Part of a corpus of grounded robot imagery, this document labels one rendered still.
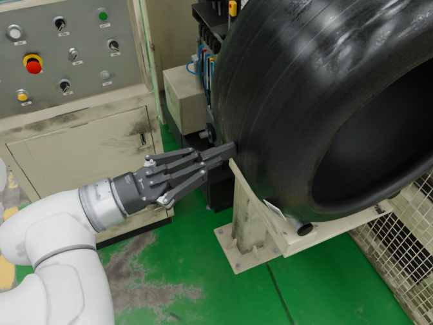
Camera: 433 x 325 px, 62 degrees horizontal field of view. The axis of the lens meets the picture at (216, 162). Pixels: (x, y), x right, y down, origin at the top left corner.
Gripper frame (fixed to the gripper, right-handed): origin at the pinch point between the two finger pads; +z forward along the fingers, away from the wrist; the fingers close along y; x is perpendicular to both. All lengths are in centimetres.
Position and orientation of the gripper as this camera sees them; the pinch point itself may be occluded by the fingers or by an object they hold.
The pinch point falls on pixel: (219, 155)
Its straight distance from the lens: 69.6
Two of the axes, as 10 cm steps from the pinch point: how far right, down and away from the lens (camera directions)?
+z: 9.1, -3.9, 1.5
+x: 1.3, 6.0, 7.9
